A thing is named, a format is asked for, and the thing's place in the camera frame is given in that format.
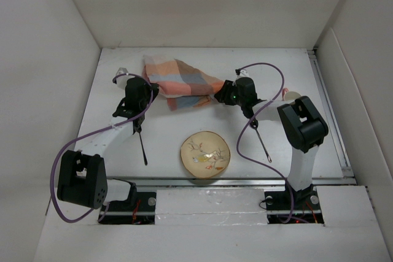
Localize orange blue checkered cloth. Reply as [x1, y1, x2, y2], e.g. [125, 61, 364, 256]
[142, 55, 224, 111]

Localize black metal spoon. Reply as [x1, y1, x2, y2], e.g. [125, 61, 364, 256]
[250, 119, 272, 163]

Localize black metal fork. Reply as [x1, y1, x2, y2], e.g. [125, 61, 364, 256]
[136, 126, 148, 166]

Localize pink ceramic mug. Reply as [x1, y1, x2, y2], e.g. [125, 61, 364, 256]
[282, 88, 301, 103]

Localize beige bird pattern plate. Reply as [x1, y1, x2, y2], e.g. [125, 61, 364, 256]
[180, 131, 231, 179]

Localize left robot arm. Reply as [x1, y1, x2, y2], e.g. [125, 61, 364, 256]
[56, 77, 159, 211]

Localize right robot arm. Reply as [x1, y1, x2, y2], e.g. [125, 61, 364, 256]
[214, 77, 329, 211]

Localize white foam block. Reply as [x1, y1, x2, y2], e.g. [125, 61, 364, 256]
[155, 188, 268, 226]

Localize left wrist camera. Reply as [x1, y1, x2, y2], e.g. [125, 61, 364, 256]
[112, 67, 128, 88]

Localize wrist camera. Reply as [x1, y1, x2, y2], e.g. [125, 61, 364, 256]
[235, 69, 249, 80]
[112, 67, 128, 88]

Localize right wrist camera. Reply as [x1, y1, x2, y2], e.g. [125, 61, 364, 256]
[235, 69, 249, 80]

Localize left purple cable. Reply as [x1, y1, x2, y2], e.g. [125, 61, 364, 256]
[50, 73, 154, 223]

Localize purple cable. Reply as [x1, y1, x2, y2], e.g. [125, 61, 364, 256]
[235, 62, 299, 224]
[50, 73, 154, 223]

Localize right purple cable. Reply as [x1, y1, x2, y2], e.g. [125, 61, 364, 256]
[235, 62, 299, 224]

